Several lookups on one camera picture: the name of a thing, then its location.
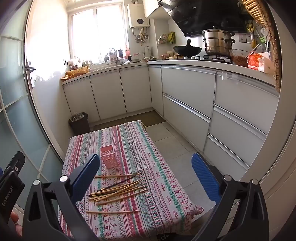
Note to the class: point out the clear cabinet hook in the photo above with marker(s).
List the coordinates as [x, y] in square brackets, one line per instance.
[229, 75]

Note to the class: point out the green hanging utensil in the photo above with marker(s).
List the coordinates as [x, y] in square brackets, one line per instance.
[263, 38]

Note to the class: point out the green yellow hanging bag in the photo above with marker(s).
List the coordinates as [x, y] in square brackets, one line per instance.
[171, 38]

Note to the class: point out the black wok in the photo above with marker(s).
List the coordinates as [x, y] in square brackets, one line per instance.
[187, 51]

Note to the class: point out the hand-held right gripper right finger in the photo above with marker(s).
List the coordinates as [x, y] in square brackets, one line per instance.
[204, 178]

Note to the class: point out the white upper cabinet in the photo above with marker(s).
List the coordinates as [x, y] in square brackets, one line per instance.
[150, 8]

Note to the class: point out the frosted glass sliding door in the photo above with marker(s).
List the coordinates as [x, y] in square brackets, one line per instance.
[18, 115]

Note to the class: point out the patterned striped tablecloth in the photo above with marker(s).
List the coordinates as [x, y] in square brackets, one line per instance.
[150, 162]

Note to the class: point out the gas stove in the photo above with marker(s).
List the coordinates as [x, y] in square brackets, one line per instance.
[217, 59]

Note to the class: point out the person's left hand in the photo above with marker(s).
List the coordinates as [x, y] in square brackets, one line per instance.
[15, 220]

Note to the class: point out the woven straw tray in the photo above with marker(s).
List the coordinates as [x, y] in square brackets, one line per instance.
[272, 46]

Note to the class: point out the white cabinets with doors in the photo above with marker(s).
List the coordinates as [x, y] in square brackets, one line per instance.
[106, 92]

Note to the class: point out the red bottle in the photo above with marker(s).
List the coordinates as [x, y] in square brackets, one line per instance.
[126, 52]

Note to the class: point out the orange and white packet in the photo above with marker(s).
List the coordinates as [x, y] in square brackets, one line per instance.
[255, 61]

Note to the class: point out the brown trash bin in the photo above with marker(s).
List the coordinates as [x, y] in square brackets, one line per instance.
[81, 126]

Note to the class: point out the water heater pipes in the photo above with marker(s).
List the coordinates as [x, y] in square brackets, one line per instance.
[140, 34]

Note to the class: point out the stainless steel steamer pot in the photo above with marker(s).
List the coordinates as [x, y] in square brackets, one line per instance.
[217, 42]

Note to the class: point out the pile of wooden chopsticks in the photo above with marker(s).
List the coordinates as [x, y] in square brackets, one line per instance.
[120, 188]

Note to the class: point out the pink perforated utensil holder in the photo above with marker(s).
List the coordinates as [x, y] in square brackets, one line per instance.
[109, 157]

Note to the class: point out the small wall shelf with jars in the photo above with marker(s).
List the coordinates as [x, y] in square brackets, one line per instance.
[162, 39]

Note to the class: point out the brown floor mat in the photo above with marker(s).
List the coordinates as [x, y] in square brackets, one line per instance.
[148, 117]

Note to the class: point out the kitchen window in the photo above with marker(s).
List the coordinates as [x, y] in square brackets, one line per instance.
[97, 30]

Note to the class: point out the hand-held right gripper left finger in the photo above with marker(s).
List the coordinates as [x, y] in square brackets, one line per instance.
[84, 178]

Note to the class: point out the white cabinets with drawers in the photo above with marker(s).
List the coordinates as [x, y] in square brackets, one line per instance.
[189, 92]

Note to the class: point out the wall sockets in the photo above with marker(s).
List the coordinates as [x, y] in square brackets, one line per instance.
[245, 38]

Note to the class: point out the glass bowl with food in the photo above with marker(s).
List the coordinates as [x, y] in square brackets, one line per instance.
[239, 59]

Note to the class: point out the white water heater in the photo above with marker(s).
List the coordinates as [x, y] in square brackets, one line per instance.
[138, 16]

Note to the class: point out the black range hood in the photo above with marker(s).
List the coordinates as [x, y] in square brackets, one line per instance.
[196, 16]

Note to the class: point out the white electric kettle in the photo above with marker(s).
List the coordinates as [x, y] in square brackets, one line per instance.
[147, 52]

